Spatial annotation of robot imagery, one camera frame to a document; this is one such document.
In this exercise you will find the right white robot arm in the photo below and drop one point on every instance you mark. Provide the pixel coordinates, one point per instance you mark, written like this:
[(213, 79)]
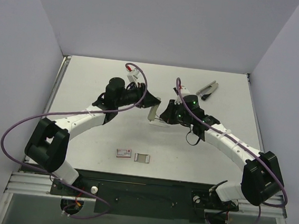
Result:
[(261, 175)]

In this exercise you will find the red white staple box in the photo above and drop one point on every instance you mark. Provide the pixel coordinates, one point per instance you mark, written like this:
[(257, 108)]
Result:
[(123, 153)]

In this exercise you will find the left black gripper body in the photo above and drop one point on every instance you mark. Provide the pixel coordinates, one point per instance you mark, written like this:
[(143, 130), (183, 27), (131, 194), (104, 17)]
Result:
[(144, 98)]

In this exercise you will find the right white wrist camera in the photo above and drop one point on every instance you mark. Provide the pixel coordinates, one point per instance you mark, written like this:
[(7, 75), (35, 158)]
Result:
[(183, 91)]

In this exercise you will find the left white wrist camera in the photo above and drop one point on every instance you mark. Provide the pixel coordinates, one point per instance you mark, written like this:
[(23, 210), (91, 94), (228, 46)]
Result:
[(133, 74)]

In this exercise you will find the beige stapler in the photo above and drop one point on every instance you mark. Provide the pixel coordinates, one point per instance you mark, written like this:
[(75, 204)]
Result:
[(154, 119)]

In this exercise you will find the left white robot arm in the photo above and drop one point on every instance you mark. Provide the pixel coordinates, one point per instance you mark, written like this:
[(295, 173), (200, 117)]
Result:
[(48, 144)]

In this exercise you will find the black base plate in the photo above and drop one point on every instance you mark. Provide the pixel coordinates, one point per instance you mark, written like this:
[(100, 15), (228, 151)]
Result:
[(151, 197)]

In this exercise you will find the open staple box tray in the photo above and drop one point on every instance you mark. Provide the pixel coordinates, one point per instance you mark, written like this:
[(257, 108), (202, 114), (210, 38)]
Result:
[(141, 158)]

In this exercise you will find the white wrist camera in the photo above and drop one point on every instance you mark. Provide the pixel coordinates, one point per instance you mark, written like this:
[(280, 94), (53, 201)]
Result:
[(183, 91), (133, 74)]

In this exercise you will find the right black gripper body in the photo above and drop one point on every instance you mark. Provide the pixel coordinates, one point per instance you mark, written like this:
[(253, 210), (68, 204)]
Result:
[(172, 111)]

